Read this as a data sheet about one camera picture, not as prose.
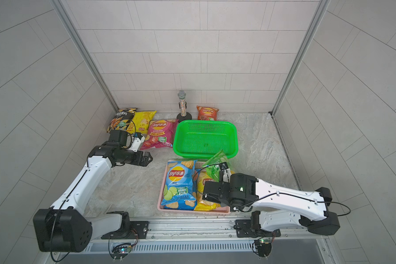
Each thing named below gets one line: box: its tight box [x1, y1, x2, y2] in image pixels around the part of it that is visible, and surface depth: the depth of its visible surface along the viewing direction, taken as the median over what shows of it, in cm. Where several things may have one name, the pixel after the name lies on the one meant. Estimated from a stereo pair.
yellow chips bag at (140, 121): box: [126, 110, 157, 135], surface depth 107 cm
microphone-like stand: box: [176, 89, 192, 124], surface depth 101 cm
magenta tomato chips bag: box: [140, 119, 179, 151], surface depth 98 cm
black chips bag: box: [106, 107, 137, 133], surface depth 107 cm
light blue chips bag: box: [160, 160, 198, 211], surface depth 75 cm
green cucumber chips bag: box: [202, 149, 230, 183], surface depth 70 cm
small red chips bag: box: [196, 105, 220, 121], surface depth 111 cm
